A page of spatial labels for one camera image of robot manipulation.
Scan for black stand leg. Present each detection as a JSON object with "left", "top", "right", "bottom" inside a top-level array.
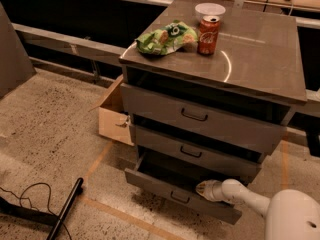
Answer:
[{"left": 0, "top": 178, "right": 84, "bottom": 240}]

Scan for green snack bag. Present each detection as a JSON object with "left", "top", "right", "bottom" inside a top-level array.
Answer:
[{"left": 136, "top": 20, "right": 198, "bottom": 56}]

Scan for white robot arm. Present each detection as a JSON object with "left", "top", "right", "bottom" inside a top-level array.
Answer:
[{"left": 196, "top": 179, "right": 320, "bottom": 240}]

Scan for cardboard box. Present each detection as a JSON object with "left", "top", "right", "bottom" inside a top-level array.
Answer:
[{"left": 91, "top": 75, "right": 133, "bottom": 146}]

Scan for grey metal drawer cabinet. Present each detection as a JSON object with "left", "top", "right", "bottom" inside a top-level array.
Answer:
[{"left": 119, "top": 0, "right": 308, "bottom": 226}]

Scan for grey metal rail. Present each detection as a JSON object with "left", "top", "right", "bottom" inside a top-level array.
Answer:
[{"left": 13, "top": 23, "right": 125, "bottom": 66}]

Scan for black floor cable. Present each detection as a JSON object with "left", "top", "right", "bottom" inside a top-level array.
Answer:
[{"left": 0, "top": 182, "right": 73, "bottom": 240}]

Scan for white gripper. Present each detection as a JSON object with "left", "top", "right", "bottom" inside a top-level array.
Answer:
[{"left": 196, "top": 179, "right": 254, "bottom": 204}]

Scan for grey middle drawer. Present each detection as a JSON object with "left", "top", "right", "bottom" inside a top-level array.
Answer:
[{"left": 135, "top": 126, "right": 261, "bottom": 183}]

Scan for grey top drawer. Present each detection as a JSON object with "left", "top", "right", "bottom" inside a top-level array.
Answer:
[{"left": 120, "top": 82, "right": 287, "bottom": 156}]

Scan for grey panel at left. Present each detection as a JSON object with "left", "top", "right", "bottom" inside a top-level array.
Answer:
[{"left": 0, "top": 3, "right": 36, "bottom": 98}]

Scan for grey drawer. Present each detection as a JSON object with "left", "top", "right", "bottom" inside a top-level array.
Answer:
[
  {"left": 135, "top": 126, "right": 261, "bottom": 183},
  {"left": 125, "top": 147, "right": 242, "bottom": 225},
  {"left": 120, "top": 82, "right": 287, "bottom": 156}
]

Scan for grey bottom drawer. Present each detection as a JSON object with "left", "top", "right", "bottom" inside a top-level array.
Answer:
[{"left": 125, "top": 147, "right": 242, "bottom": 225}]

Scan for red soda can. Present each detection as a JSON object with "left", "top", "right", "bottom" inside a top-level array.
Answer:
[{"left": 198, "top": 15, "right": 220, "bottom": 55}]

